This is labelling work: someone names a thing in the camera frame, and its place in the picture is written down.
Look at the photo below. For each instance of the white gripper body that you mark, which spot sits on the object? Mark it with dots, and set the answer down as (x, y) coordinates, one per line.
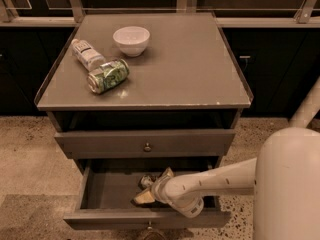
(158, 187)

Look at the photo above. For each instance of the green soda can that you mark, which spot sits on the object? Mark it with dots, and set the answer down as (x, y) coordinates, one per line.
(107, 76)

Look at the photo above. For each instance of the grey top drawer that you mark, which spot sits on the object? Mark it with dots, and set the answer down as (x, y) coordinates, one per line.
(130, 144)

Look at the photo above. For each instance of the white ceramic bowl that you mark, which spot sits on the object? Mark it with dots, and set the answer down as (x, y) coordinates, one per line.
(131, 40)

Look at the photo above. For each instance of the white cylindrical post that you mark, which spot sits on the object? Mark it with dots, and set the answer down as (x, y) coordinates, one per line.
(308, 108)

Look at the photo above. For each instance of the clear plastic water bottle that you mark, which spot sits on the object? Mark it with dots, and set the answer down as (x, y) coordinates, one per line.
(87, 54)

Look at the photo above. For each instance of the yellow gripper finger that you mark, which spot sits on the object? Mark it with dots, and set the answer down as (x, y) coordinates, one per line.
(167, 174)
(144, 197)

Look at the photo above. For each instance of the metal middle drawer handle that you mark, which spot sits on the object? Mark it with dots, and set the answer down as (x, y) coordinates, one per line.
(152, 234)

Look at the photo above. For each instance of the round metal drawer knob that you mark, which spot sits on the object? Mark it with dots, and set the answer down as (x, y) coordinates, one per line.
(147, 147)

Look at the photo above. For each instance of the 7up soda can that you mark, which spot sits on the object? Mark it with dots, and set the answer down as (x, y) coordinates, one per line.
(147, 181)

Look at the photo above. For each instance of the grey drawer cabinet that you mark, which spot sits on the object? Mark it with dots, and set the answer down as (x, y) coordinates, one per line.
(187, 78)

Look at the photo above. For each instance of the open grey middle drawer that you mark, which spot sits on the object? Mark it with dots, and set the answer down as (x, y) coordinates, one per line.
(109, 186)

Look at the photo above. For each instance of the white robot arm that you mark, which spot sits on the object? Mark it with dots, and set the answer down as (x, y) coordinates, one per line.
(284, 180)

